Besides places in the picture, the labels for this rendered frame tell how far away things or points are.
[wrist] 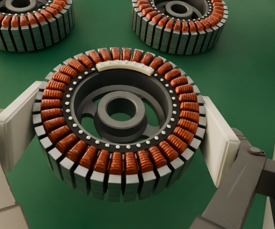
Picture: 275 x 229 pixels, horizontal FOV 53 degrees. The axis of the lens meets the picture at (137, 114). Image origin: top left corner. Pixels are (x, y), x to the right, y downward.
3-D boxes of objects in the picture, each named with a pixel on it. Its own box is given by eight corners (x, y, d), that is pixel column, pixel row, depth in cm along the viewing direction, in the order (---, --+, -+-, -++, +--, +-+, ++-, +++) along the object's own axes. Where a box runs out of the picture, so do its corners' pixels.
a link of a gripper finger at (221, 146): (227, 140, 14) (242, 141, 14) (198, 95, 20) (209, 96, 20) (215, 188, 15) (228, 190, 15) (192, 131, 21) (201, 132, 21)
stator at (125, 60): (201, 211, 17) (221, 187, 14) (21, 198, 17) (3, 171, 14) (188, 83, 24) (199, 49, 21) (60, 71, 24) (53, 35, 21)
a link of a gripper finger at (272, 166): (250, 173, 13) (313, 178, 13) (219, 126, 17) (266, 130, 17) (242, 199, 13) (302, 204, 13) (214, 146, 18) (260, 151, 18)
